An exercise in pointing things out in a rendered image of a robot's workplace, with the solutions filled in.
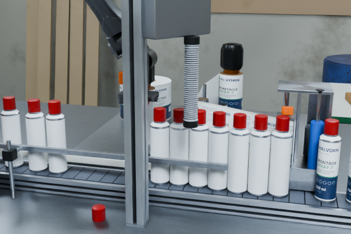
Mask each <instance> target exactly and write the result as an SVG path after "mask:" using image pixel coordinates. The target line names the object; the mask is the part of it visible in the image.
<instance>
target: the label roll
mask: <svg viewBox="0 0 351 234"><path fill-rule="evenodd" d="M151 86H153V87H155V91H158V92H159V97H158V101H157V102H155V107H165V108H166V119H167V120H169V119H170V118H171V79H170V78H167V77H163V76H155V80H154V81H153V82H152V83H151ZM122 90H123V85H120V92H121V91H122ZM120 117H121V119H122V120H124V115H123V104H120ZM167 120H166V121H167Z"/></svg>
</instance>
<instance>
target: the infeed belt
mask: <svg viewBox="0 0 351 234"><path fill-rule="evenodd" d="M67 168H68V171H67V172H65V173H62V174H51V173H49V164H48V169H47V170H45V171H42V172H31V171H30V170H29V162H28V161H24V165H23V166H21V167H19V168H14V173H19V174H28V175H34V176H44V177H53V178H63V179H72V180H82V181H91V182H101V183H111V184H120V185H125V175H124V171H117V170H107V169H97V168H86V167H77V166H67ZM0 172H9V168H6V167H5V161H3V160H2V159H0ZM148 187H149V188H154V189H164V190H173V191H182V192H192V193H202V194H211V195H221V196H230V197H239V198H249V199H255V200H264V201H274V202H283V203H293V204H302V205H312V206H321V207H331V208H340V209H350V210H351V205H350V204H348V203H347V202H346V200H345V199H346V194H342V193H336V200H335V202H333V203H323V202H319V201H317V200H316V199H315V198H314V191H305V192H304V190H293V189H289V190H288V196H287V197H282V198H278V197H273V196H270V195H269V194H268V193H267V194H266V195H265V196H253V195H250V194H249V193H248V192H245V193H243V194H233V193H230V192H228V191H227V189H226V190H224V191H219V192H217V191H212V190H210V189H208V187H205V188H193V187H191V186H189V184H187V185H185V186H173V185H171V184H170V182H169V183H167V184H164V185H156V184H153V183H151V181H150V174H149V175H148Z"/></svg>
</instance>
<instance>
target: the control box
mask: <svg viewBox="0 0 351 234"><path fill-rule="evenodd" d="M210 17H211V0H142V27H143V38H146V39H153V40H159V39H169V38H179V37H189V36H199V35H205V34H210Z"/></svg>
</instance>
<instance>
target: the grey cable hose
mask: <svg viewBox="0 0 351 234"><path fill-rule="evenodd" d="M199 44H200V37H199V36H189V37H184V45H185V49H184V50H185V51H184V52H185V59H184V60H185V62H184V67H185V68H184V69H185V70H184V71H185V72H184V73H185V74H184V75H185V76H184V77H185V78H184V79H185V80H184V81H185V82H184V118H183V127H185V128H196V127H198V67H199V66H198V65H199V64H198V63H199V62H198V61H199V60H198V59H199V57H198V56H199V55H198V54H199V47H198V46H199Z"/></svg>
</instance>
